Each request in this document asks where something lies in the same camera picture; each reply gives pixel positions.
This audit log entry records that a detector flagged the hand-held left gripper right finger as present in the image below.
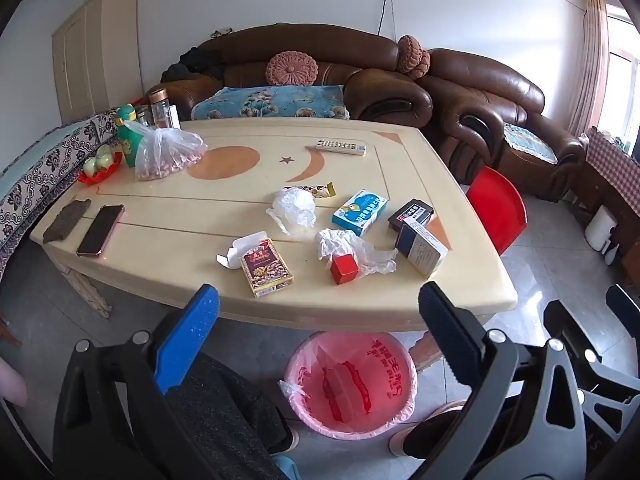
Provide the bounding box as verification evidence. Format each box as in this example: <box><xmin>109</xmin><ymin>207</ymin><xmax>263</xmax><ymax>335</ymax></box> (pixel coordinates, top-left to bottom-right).
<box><xmin>415</xmin><ymin>281</ymin><xmax>587</xmax><ymax>480</ymax></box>

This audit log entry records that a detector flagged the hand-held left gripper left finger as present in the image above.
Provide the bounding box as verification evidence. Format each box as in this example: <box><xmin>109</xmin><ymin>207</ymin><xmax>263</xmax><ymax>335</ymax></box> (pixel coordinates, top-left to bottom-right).
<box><xmin>52</xmin><ymin>284</ymin><xmax>301</xmax><ymax>480</ymax></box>

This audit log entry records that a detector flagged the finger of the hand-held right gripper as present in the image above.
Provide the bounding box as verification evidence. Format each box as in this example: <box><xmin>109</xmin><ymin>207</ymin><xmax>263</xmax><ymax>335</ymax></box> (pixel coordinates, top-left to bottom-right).
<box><xmin>542</xmin><ymin>300</ymin><xmax>640</xmax><ymax>443</ymax></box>
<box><xmin>606</xmin><ymin>284</ymin><xmax>640</xmax><ymax>333</ymax></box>

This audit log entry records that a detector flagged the white and blue box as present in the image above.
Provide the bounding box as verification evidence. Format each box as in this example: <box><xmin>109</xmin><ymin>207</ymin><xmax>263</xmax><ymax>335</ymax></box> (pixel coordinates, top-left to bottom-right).
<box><xmin>394</xmin><ymin>216</ymin><xmax>449</xmax><ymax>278</ymax></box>

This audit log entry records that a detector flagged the red printed box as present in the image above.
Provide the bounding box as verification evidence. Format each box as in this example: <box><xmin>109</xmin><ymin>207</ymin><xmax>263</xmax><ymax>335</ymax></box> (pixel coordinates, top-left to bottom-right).
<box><xmin>239</xmin><ymin>238</ymin><xmax>295</xmax><ymax>298</ymax></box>

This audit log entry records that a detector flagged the pink trash bin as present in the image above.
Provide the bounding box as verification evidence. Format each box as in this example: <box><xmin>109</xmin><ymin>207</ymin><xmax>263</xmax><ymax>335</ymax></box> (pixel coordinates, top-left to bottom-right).
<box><xmin>284</xmin><ymin>331</ymin><xmax>418</xmax><ymax>441</ymax></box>

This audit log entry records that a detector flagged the small red box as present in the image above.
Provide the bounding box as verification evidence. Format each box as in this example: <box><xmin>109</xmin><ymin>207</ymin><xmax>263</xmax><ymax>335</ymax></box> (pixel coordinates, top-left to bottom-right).
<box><xmin>330</xmin><ymin>254</ymin><xmax>360</xmax><ymax>286</ymax></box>

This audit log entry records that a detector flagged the black box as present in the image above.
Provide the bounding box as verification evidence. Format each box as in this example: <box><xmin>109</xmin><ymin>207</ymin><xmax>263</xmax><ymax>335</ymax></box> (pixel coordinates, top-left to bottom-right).
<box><xmin>387</xmin><ymin>199</ymin><xmax>435</xmax><ymax>233</ymax></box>

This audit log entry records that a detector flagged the clear plastic bag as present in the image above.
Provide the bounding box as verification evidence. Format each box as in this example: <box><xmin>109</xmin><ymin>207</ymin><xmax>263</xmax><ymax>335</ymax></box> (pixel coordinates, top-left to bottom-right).
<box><xmin>314</xmin><ymin>228</ymin><xmax>398</xmax><ymax>277</ymax></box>

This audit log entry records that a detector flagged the white plastic bag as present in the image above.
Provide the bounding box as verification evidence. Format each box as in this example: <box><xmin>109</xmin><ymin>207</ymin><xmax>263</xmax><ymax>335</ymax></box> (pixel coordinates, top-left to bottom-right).
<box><xmin>265</xmin><ymin>186</ymin><xmax>318</xmax><ymax>235</ymax></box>

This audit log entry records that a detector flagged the white round appliance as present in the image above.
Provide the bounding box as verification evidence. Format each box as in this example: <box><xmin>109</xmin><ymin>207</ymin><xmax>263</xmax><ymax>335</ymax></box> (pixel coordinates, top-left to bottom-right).
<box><xmin>585</xmin><ymin>205</ymin><xmax>617</xmax><ymax>253</ymax></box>

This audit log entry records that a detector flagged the person's left leg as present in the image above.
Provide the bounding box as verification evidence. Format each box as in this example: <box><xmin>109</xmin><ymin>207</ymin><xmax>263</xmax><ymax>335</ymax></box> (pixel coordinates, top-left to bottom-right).
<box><xmin>165</xmin><ymin>352</ymin><xmax>296</xmax><ymax>480</ymax></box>

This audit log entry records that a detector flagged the wooden sideboard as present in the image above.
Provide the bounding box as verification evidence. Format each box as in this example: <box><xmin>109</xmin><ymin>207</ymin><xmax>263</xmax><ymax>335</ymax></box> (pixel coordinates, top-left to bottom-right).
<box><xmin>570</xmin><ymin>160</ymin><xmax>640</xmax><ymax>281</ymax></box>

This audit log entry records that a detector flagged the cream wooden table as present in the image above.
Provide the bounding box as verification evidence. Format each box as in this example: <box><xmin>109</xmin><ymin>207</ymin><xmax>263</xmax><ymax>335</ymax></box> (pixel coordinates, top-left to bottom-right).
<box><xmin>29</xmin><ymin>119</ymin><xmax>518</xmax><ymax>333</ymax></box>

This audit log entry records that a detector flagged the pink slipper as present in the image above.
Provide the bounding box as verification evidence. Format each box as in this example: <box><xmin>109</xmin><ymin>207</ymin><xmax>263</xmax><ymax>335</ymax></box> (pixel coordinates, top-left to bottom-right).
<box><xmin>389</xmin><ymin>400</ymin><xmax>468</xmax><ymax>458</ymax></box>

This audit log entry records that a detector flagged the red plastic stool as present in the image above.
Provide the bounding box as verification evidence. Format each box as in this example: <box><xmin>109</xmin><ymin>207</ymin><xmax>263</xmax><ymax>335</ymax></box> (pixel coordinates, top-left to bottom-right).
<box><xmin>465</xmin><ymin>166</ymin><xmax>528</xmax><ymax>256</ymax></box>

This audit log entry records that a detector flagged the checkered tablecloth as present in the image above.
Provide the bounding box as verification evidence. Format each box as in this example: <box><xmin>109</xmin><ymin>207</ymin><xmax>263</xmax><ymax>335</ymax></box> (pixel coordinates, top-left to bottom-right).
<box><xmin>585</xmin><ymin>127</ymin><xmax>640</xmax><ymax>216</ymax></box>

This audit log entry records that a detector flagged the black smartphone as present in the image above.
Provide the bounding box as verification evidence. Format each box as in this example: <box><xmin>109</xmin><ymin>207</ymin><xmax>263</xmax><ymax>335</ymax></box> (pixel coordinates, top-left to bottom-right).
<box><xmin>76</xmin><ymin>204</ymin><xmax>126</xmax><ymax>257</ymax></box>

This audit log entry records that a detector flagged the blue medicine box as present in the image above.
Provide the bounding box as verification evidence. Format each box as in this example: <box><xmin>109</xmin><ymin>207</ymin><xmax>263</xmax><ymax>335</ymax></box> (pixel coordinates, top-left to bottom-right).
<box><xmin>332</xmin><ymin>189</ymin><xmax>390</xmax><ymax>237</ymax></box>

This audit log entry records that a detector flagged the dark wallet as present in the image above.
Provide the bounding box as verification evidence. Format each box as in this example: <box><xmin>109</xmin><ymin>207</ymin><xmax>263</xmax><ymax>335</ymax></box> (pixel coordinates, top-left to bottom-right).
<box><xmin>42</xmin><ymin>198</ymin><xmax>92</xmax><ymax>245</ymax></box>

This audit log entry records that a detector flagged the blue slipper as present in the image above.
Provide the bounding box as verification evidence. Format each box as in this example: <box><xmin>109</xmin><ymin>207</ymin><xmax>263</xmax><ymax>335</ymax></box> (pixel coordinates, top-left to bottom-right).
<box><xmin>272</xmin><ymin>455</ymin><xmax>301</xmax><ymax>480</ymax></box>

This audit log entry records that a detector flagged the plastic bag of peanuts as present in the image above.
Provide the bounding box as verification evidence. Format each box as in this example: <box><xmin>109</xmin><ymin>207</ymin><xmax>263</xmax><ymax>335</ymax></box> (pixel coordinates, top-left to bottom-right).
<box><xmin>122</xmin><ymin>120</ymin><xmax>208</xmax><ymax>182</ymax></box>

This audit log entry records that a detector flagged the red fruit tray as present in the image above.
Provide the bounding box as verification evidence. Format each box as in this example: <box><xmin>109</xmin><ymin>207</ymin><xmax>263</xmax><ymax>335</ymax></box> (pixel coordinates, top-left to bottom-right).
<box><xmin>79</xmin><ymin>152</ymin><xmax>124</xmax><ymax>186</ymax></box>

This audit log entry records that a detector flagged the blue lace seat cover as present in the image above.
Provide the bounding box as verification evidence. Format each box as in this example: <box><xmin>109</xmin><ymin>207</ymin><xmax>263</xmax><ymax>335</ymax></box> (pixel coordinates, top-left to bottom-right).
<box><xmin>502</xmin><ymin>122</ymin><xmax>558</xmax><ymax>166</ymax></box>

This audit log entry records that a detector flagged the snack bar wrapper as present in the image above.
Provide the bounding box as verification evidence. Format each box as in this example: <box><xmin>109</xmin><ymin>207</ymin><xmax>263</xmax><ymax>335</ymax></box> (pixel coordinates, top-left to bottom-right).
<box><xmin>300</xmin><ymin>182</ymin><xmax>337</xmax><ymax>201</ymax></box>

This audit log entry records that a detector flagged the green cartoon bottle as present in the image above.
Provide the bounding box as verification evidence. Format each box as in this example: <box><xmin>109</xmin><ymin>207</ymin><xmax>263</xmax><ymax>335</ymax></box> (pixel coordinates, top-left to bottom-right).
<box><xmin>114</xmin><ymin>104</ymin><xmax>143</xmax><ymax>168</ymax></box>

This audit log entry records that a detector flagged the white remote control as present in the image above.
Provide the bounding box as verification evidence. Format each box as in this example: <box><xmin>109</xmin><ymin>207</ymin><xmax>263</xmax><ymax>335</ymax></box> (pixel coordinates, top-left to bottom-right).
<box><xmin>305</xmin><ymin>140</ymin><xmax>367</xmax><ymax>157</ymax></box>

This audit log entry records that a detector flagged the window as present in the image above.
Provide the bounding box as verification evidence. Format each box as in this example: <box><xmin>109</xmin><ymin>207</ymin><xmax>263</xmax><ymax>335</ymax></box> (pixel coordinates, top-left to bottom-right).
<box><xmin>597</xmin><ymin>2</ymin><xmax>640</xmax><ymax>146</ymax></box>

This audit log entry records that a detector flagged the patterned bed cover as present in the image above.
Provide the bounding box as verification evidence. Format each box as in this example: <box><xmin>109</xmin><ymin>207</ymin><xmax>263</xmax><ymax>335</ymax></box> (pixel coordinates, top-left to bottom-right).
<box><xmin>0</xmin><ymin>109</ymin><xmax>121</xmax><ymax>281</ymax></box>

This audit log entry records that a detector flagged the glass jar copper lid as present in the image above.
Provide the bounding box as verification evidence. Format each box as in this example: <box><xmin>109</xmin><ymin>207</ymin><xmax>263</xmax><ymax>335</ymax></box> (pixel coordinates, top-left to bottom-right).
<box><xmin>148</xmin><ymin>88</ymin><xmax>173</xmax><ymax>131</ymax></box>

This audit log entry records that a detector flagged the blue floral sofa cover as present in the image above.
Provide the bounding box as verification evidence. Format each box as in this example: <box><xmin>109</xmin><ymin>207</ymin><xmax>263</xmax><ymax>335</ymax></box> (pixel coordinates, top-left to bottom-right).
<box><xmin>191</xmin><ymin>85</ymin><xmax>351</xmax><ymax>121</ymax></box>

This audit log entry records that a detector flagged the pink curtain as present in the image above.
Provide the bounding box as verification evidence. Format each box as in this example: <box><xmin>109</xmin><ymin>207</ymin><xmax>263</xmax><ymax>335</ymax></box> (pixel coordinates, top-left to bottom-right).
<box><xmin>565</xmin><ymin>0</ymin><xmax>608</xmax><ymax>138</ymax></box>

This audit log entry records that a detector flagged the brown leather armchair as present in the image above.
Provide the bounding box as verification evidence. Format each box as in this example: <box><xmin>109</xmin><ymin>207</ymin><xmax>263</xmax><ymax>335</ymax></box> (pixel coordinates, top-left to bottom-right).
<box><xmin>415</xmin><ymin>48</ymin><xmax>586</xmax><ymax>203</ymax></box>

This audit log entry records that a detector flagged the dark clothes pile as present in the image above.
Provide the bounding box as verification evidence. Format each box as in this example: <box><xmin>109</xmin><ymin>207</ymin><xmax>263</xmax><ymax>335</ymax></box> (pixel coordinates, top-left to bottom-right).
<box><xmin>161</xmin><ymin>46</ymin><xmax>226</xmax><ymax>81</ymax></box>

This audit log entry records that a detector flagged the cream cabinet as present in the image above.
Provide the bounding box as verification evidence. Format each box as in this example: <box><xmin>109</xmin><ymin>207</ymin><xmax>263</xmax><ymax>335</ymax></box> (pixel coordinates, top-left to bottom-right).
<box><xmin>51</xmin><ymin>0</ymin><xmax>138</xmax><ymax>123</ymax></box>

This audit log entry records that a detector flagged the brown leather sofa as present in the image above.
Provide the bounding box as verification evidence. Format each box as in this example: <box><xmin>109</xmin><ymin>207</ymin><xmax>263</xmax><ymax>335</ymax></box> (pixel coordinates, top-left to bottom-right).
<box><xmin>145</xmin><ymin>23</ymin><xmax>433</xmax><ymax>122</ymax></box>

